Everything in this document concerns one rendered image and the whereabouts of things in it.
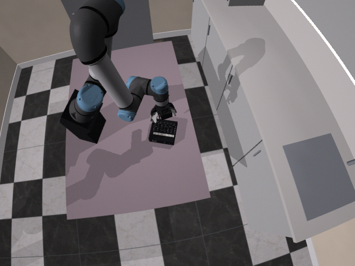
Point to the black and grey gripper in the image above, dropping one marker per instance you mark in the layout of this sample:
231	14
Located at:
162	111

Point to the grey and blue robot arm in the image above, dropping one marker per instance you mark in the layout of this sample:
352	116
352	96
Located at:
92	28

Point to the black lighting desk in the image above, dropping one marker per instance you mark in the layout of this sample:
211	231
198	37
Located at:
163	131

